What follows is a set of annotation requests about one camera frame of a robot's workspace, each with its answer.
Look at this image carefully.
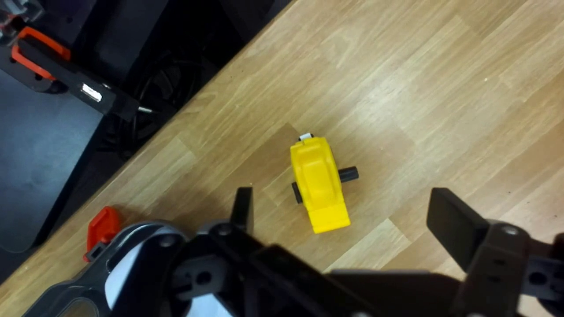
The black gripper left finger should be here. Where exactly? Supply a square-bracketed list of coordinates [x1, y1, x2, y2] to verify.
[230, 185, 256, 234]

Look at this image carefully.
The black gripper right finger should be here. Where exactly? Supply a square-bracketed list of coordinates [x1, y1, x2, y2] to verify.
[425, 187, 492, 275]

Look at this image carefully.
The yellow block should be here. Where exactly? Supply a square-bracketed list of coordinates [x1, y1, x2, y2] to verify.
[290, 132, 362, 236]

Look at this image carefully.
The red plastic teapot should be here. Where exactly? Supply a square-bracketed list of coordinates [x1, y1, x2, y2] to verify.
[85, 204, 124, 264]

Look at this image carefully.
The orange and black clamp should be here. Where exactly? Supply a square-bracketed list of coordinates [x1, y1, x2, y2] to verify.
[0, 25, 141, 123]

